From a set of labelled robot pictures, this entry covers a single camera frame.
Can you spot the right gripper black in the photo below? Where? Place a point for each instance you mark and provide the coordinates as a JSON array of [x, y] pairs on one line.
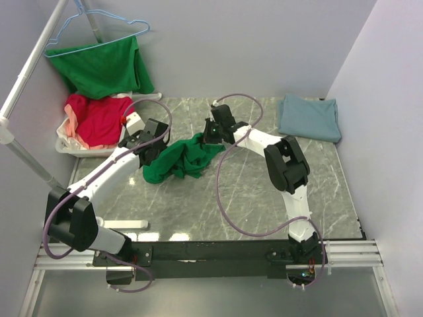
[[207, 139]]

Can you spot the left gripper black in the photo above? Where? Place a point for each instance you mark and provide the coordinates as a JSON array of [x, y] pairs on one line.
[[137, 135]]

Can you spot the green t-shirt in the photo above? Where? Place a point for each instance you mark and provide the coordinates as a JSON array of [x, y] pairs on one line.
[[96, 71], [185, 157]]

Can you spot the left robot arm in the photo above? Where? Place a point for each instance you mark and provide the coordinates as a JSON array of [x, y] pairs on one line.
[[70, 212]]

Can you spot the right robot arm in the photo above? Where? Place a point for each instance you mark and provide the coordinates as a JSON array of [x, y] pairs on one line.
[[288, 171]]

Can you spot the red t-shirt in basket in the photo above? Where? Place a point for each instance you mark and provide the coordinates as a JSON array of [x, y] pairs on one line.
[[100, 121]]

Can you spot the green t-shirt on hanger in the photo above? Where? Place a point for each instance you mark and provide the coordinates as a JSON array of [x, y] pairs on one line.
[[96, 71]]

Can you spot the pink garment in basket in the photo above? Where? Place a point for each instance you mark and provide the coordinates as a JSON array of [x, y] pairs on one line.
[[71, 127]]

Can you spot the folded blue-grey t-shirt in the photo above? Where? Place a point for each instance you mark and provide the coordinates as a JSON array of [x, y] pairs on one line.
[[312, 119]]

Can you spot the white laundry basket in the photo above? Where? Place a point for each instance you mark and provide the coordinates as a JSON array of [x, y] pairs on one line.
[[68, 145]]

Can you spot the black base beam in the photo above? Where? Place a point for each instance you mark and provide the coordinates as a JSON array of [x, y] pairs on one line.
[[201, 259]]

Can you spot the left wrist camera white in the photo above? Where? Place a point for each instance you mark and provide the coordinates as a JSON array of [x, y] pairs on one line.
[[132, 124]]

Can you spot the blue wire hanger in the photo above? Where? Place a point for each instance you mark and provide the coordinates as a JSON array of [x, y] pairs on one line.
[[84, 11]]

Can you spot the white clothes rack frame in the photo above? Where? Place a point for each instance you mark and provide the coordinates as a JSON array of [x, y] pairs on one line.
[[7, 138]]

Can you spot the aluminium rail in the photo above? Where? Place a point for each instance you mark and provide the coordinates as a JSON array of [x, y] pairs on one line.
[[346, 253]]

